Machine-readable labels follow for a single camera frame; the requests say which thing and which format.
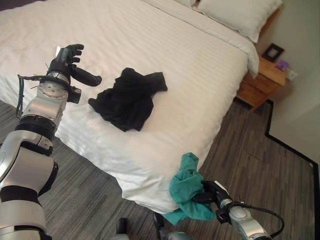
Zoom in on teal green garment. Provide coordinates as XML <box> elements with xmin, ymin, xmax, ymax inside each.
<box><xmin>162</xmin><ymin>152</ymin><xmax>216</xmax><ymax>226</ymax></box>

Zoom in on small purple box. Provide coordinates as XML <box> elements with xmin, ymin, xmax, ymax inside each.
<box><xmin>276</xmin><ymin>59</ymin><xmax>290</xmax><ymax>71</ymax></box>

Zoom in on black garment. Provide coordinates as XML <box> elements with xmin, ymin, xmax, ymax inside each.
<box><xmin>87</xmin><ymin>67</ymin><xmax>169</xmax><ymax>133</ymax></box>

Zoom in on black picture frame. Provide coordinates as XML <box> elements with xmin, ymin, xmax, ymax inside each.
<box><xmin>263</xmin><ymin>43</ymin><xmax>285</xmax><ymax>63</ymax></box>

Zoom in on white bed with striped duvet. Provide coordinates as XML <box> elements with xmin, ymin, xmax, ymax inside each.
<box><xmin>0</xmin><ymin>0</ymin><xmax>260</xmax><ymax>215</ymax></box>

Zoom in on robot silver legs and feet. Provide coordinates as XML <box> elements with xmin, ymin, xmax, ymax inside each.
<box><xmin>109</xmin><ymin>212</ymin><xmax>193</xmax><ymax>240</ymax></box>

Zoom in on wooden bed headboard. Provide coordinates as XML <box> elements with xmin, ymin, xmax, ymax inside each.
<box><xmin>254</xmin><ymin>6</ymin><xmax>281</xmax><ymax>46</ymax></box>

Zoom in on wooden nightstand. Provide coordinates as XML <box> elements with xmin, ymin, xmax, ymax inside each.
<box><xmin>235</xmin><ymin>55</ymin><xmax>291</xmax><ymax>112</ymax></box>

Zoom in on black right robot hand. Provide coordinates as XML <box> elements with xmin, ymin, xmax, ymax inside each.
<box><xmin>193</xmin><ymin>180</ymin><xmax>230</xmax><ymax>205</ymax></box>

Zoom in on white pillow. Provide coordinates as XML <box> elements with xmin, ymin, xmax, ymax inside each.
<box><xmin>196</xmin><ymin>0</ymin><xmax>284</xmax><ymax>43</ymax></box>

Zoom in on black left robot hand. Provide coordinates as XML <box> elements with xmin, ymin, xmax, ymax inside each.
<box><xmin>48</xmin><ymin>44</ymin><xmax>103</xmax><ymax>88</ymax></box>

